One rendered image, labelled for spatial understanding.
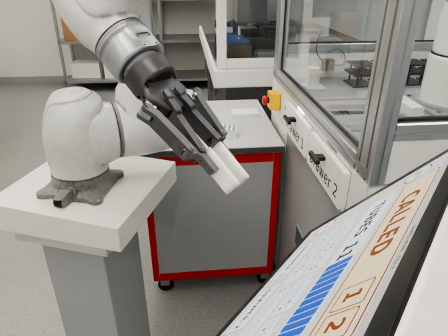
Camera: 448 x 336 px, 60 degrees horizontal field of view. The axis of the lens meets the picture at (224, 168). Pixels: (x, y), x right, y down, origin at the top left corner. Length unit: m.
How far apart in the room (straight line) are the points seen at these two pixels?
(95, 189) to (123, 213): 0.12
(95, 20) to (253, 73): 1.60
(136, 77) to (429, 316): 0.47
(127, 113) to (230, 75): 1.17
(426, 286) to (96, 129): 0.86
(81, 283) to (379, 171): 0.87
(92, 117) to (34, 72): 4.94
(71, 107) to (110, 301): 0.58
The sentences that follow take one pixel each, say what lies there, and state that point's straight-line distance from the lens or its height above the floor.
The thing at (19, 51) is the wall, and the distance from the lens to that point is 5.94.
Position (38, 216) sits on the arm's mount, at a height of 0.83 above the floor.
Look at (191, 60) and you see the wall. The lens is 5.55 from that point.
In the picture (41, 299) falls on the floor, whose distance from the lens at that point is 2.11.
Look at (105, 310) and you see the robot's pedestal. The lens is 1.29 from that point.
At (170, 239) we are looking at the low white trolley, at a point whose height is 0.33.
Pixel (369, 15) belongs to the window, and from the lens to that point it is 1.00.
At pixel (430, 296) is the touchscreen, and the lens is 0.30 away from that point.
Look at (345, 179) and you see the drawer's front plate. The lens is 1.02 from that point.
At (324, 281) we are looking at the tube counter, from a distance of 0.41.
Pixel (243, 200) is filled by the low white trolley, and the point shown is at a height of 0.51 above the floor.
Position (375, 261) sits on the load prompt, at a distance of 0.37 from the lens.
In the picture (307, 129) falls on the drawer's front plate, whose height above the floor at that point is 0.92.
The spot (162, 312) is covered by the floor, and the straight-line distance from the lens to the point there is 1.90.
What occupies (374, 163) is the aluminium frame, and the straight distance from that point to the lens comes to 0.92.
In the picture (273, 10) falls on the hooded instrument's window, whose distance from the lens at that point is 2.16.
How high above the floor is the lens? 1.38
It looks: 27 degrees down
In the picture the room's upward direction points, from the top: straight up
